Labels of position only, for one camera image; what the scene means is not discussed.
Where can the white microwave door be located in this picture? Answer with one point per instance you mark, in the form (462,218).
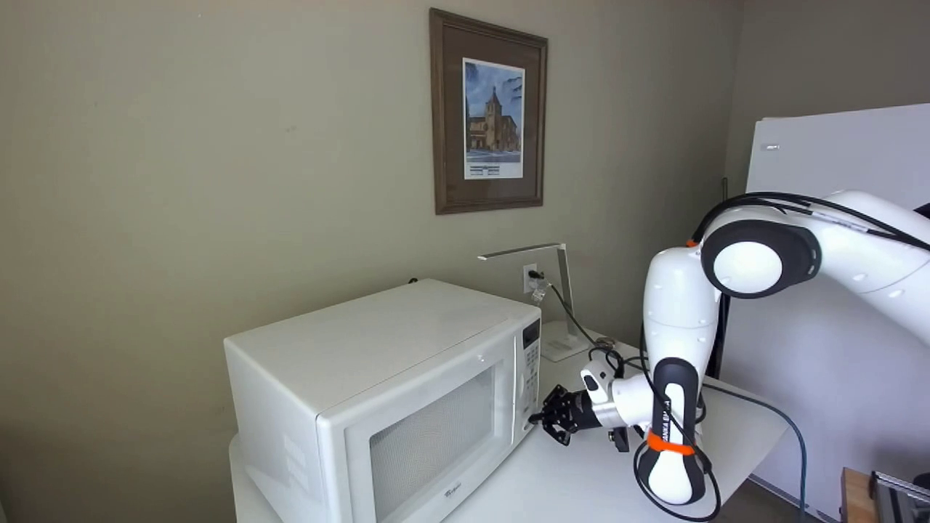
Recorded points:
(426,445)

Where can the white microwave oven body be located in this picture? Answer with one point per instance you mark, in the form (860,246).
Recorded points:
(366,334)

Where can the grey metal bracket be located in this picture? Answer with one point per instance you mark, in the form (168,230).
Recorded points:
(901,483)

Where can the brown framed picture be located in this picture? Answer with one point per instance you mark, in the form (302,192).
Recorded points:
(488,183)

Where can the large white panel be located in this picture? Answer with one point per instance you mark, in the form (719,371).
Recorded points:
(831,134)

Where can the light wooden board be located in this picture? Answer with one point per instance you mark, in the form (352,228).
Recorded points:
(856,498)

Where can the white desk lamp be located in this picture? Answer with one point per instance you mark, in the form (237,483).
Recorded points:
(565,292)

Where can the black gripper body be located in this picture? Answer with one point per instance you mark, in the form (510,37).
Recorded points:
(578,410)

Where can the white wall outlet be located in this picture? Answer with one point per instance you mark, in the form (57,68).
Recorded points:
(532,279)

